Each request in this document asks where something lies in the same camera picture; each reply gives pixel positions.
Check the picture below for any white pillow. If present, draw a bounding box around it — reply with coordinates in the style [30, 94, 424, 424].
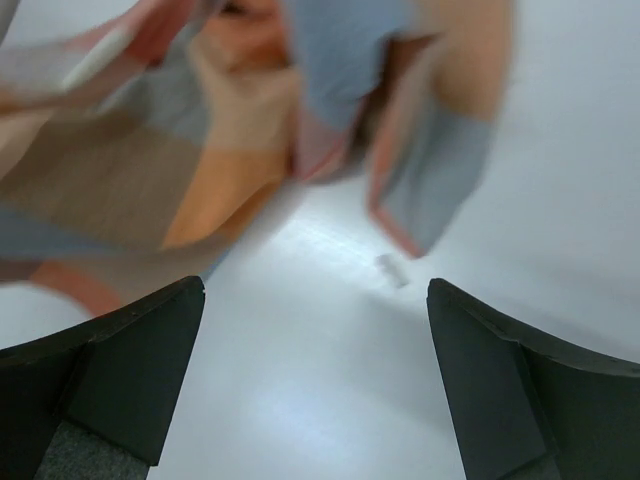
[418, 1, 639, 362]

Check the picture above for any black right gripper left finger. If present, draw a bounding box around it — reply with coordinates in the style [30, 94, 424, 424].
[1, 276, 205, 479]

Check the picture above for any orange grey checked pillowcase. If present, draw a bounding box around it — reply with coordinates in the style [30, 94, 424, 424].
[1, 1, 515, 315]

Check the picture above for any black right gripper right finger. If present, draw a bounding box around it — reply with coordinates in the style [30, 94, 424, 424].
[427, 279, 639, 479]

